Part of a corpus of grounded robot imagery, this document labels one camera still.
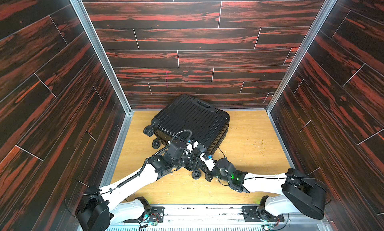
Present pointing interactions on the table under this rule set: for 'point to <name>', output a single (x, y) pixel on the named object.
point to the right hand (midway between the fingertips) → (200, 163)
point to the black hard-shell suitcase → (188, 119)
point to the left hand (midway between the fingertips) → (200, 161)
